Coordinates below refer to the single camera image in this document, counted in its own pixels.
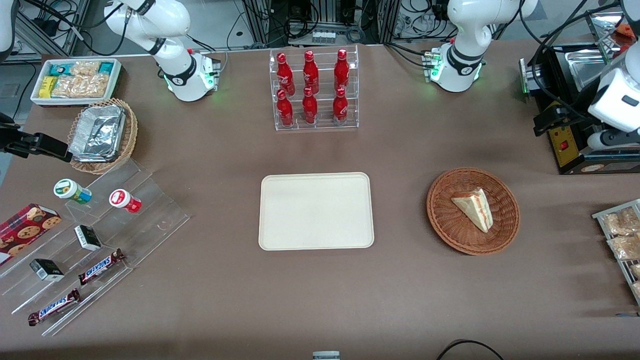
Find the clear bag of crackers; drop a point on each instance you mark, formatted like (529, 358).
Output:
(626, 247)
(620, 222)

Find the white power strip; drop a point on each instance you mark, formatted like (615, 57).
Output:
(323, 36)

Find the red cookie box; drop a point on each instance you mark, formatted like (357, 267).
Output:
(25, 231)

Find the small black carton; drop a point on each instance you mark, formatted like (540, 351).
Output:
(46, 270)
(87, 237)

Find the clear acrylic bottle rack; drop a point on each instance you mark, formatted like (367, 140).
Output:
(316, 125)

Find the green lidded snack cup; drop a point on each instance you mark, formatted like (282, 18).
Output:
(70, 190)

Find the black metal sealing machine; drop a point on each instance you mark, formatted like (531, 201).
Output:
(572, 155)

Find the triangular sandwich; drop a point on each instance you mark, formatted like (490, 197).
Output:
(475, 209)

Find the red lidded snack cup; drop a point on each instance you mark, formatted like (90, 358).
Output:
(124, 200)

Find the red cola bottle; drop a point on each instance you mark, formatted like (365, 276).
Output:
(284, 75)
(310, 107)
(341, 70)
(310, 72)
(340, 107)
(285, 110)

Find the yellow snack packet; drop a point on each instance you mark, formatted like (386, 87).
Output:
(47, 87)

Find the Snickers chocolate bar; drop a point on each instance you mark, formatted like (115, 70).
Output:
(100, 267)
(54, 307)

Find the brown round wicker basket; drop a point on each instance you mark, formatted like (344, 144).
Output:
(445, 220)

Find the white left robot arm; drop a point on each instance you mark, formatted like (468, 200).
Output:
(464, 55)

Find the small clear cracker bag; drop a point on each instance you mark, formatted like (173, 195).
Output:
(85, 68)

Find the cream rectangular plastic tray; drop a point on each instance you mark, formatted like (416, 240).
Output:
(316, 211)

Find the white rectangular snack bin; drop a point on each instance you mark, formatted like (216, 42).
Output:
(36, 97)

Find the teal snack packet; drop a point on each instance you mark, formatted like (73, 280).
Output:
(61, 69)
(106, 68)

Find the clear acrylic stepped display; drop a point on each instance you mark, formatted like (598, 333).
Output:
(150, 200)

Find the tan oval wicker basket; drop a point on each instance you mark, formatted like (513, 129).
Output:
(130, 135)

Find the large clear cracker bag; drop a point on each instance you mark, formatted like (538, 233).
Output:
(82, 86)

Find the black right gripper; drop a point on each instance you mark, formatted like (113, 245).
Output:
(11, 141)

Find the stacked aluminium foil containers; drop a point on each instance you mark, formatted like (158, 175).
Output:
(97, 132)

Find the small grey device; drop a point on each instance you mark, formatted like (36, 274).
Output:
(326, 355)

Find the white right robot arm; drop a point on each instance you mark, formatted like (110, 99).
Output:
(176, 64)

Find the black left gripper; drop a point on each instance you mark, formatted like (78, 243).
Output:
(571, 116)

